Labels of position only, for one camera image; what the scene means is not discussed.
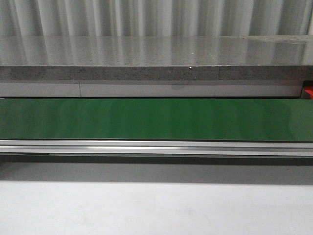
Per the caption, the grey granite counter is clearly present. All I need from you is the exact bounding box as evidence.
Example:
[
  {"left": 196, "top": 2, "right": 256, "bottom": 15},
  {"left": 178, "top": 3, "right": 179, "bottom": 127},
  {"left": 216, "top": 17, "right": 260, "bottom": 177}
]
[{"left": 0, "top": 35, "right": 313, "bottom": 98}]

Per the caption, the green conveyor belt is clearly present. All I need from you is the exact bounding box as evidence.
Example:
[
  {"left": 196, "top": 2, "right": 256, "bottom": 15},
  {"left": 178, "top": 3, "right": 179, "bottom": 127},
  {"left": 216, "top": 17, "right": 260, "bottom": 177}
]
[{"left": 0, "top": 98, "right": 313, "bottom": 142}]

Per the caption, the aluminium conveyor rail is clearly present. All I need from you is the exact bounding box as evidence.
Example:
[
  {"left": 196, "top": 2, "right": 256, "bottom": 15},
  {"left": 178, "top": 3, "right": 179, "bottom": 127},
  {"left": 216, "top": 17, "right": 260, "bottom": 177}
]
[{"left": 0, "top": 140, "right": 313, "bottom": 158}]

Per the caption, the white pleated curtain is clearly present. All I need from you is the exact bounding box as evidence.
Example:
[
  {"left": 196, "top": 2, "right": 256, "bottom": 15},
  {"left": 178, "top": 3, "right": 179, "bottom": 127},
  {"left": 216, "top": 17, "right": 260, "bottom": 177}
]
[{"left": 0, "top": 0, "right": 313, "bottom": 37}]

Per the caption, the red plastic tray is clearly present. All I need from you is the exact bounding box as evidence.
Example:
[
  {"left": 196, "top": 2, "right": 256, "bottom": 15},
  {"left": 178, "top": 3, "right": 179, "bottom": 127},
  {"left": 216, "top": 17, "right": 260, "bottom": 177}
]
[{"left": 303, "top": 86, "right": 313, "bottom": 99}]

